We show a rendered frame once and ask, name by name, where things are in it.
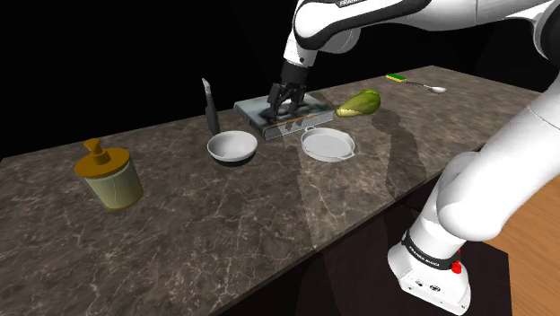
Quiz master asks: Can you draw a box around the grey kitchen knife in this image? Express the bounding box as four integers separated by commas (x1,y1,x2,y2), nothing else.
201,77,222,136

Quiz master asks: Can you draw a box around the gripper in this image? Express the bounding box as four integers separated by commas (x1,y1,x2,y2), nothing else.
267,60,311,122

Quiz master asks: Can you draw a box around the silver spoon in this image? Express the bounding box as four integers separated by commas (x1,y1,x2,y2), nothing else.
405,80,448,94

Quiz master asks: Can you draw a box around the white bowl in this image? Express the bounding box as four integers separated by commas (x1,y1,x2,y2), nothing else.
206,130,258,164

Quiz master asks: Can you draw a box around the grey hardcover book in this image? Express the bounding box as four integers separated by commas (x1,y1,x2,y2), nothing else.
233,92,337,142

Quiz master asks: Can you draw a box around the jar with yellow lid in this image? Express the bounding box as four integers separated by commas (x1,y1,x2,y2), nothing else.
73,137,145,212

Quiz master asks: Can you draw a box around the white shallow pan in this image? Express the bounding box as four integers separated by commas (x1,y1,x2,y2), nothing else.
300,126,356,163

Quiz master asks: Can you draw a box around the green pear-shaped fruit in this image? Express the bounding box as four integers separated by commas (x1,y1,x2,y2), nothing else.
335,89,382,119

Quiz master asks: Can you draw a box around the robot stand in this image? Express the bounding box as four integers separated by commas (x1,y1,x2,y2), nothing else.
306,205,514,316

